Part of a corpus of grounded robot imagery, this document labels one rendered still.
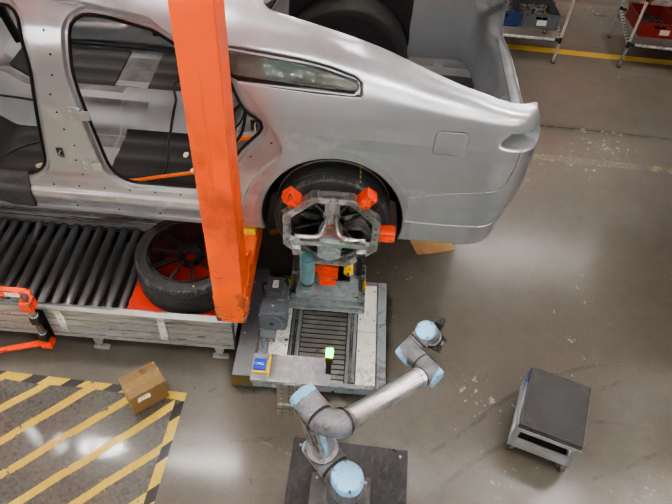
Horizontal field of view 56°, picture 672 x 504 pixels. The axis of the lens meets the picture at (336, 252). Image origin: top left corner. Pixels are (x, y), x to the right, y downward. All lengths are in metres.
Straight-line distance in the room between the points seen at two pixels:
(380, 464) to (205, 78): 2.08
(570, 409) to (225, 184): 2.23
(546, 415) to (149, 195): 2.51
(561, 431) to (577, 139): 3.15
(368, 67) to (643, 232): 3.03
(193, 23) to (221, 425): 2.33
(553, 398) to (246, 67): 2.40
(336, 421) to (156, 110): 2.57
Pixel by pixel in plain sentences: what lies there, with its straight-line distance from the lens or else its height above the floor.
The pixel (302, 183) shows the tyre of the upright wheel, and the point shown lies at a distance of 3.40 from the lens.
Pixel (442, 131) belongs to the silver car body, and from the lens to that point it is 3.16.
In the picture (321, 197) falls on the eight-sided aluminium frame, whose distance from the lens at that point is 3.33.
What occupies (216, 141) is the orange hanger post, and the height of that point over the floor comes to 1.79.
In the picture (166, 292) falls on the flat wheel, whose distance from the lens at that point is 3.78.
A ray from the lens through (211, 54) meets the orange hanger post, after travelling 2.39.
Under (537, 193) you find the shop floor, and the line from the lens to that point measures 5.38.
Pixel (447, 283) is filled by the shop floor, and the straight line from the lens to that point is 4.50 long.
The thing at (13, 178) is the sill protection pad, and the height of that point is 0.97.
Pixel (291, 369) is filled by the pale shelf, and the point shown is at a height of 0.45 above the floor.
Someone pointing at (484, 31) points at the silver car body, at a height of 1.21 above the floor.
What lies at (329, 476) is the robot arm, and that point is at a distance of 3.06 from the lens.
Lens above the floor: 3.41
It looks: 48 degrees down
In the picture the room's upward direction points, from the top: 4 degrees clockwise
